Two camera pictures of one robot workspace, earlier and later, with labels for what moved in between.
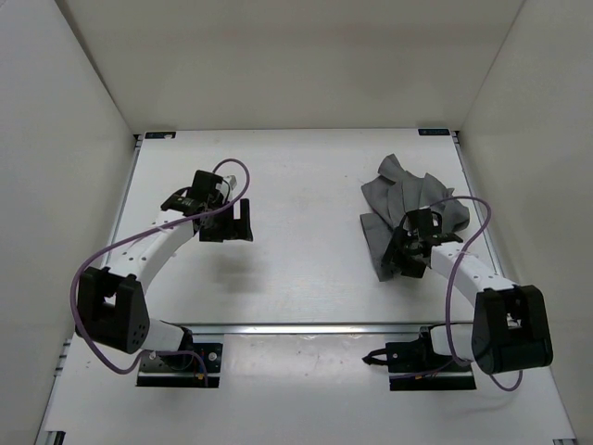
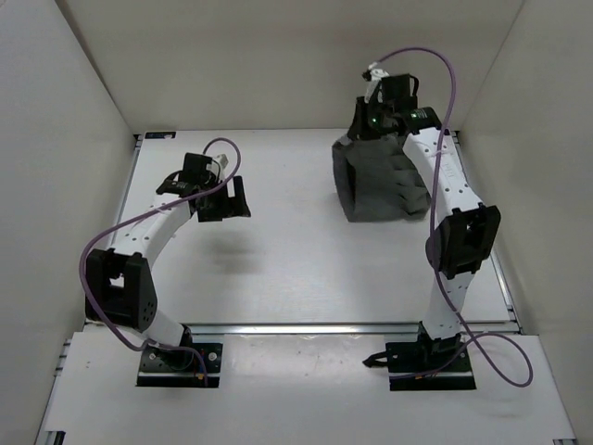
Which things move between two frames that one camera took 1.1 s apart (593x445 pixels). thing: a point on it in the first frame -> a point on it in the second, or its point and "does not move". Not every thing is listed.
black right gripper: (400, 238) -> (359, 130)
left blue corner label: (159, 134) does not move
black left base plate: (182, 370) does not move
